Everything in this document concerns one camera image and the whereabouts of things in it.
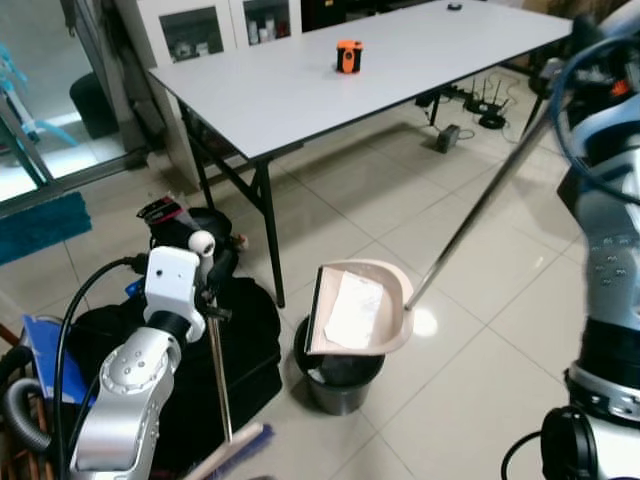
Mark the broom with metal stick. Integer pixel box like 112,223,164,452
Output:
185,230,273,480

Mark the beige long-handled dustpan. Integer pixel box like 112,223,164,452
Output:
305,0,640,358

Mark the blue floor mat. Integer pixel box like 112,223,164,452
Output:
0,192,93,267

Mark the black red tool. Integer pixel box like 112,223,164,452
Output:
137,196,191,241

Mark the black router with antennas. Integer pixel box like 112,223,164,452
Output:
465,78,508,131

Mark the black round trash bin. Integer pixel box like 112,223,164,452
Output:
293,318,387,416

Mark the grey adapter with green light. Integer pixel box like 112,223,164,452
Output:
435,124,461,154

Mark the blue flat folder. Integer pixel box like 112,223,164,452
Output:
20,315,101,406

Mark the grey folding table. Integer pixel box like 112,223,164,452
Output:
148,0,578,309

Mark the dark round container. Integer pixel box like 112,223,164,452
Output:
70,72,119,141

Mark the white glass-door cabinet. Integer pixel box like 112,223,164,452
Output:
115,0,301,191

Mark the orange black device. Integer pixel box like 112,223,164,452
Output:
335,39,363,75

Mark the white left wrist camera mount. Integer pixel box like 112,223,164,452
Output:
145,246,208,343

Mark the grey ribbed vacuum hose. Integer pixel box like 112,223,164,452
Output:
0,345,53,459

